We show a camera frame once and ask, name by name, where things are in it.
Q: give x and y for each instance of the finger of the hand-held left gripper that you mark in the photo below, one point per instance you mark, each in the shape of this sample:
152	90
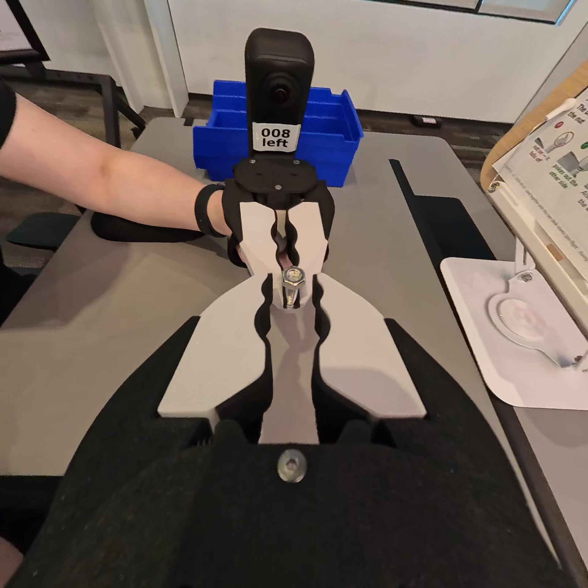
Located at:
257	234
312	234

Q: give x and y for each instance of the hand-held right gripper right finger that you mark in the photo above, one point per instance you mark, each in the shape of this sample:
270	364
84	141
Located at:
367	358

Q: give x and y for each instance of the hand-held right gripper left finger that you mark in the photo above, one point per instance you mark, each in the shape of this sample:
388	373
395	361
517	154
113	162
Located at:
216	358

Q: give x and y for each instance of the silver hex bolt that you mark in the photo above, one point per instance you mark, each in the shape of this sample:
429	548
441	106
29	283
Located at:
294	277

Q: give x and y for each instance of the blue divided plastic bin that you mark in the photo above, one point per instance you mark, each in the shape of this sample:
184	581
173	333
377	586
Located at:
330	138

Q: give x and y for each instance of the person's left forearm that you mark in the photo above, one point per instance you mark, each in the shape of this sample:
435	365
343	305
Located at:
115	174

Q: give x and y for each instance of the person's left hand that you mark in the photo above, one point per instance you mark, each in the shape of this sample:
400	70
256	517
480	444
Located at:
219	211

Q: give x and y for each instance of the black wrist rest pad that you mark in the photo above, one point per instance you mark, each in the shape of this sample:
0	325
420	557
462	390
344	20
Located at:
138	232

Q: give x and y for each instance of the black box with red label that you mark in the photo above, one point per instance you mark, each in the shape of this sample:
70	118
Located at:
426	121

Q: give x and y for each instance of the dark teal office chair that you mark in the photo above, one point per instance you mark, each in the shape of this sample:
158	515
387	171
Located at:
41	232

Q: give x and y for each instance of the wooden document stand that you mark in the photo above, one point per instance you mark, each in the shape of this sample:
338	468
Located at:
513	135

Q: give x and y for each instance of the printed instruction poster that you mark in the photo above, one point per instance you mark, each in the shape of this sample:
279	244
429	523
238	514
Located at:
551	151

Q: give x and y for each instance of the person's bare leg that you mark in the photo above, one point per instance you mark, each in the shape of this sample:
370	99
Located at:
9	560

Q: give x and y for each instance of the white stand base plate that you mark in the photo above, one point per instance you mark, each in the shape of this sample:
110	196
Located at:
468	321

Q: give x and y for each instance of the black metal table frame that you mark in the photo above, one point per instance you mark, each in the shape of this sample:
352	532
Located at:
105	92

